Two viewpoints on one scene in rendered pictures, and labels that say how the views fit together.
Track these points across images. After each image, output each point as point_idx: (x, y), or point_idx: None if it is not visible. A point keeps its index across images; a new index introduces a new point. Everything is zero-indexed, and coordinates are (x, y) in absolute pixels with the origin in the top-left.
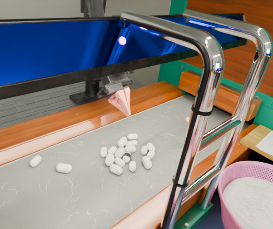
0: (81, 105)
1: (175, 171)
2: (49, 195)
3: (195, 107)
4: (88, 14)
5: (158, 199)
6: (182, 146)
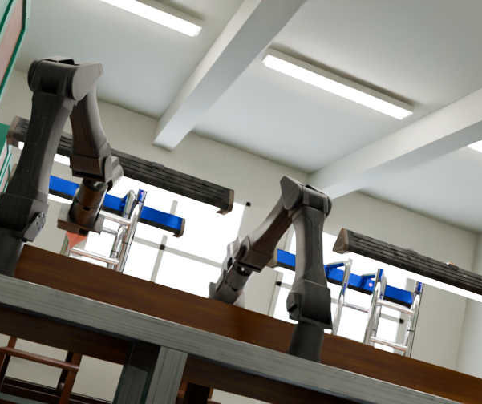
0: (92, 264)
1: (131, 238)
2: None
3: (144, 200)
4: (91, 117)
5: None
6: (135, 222)
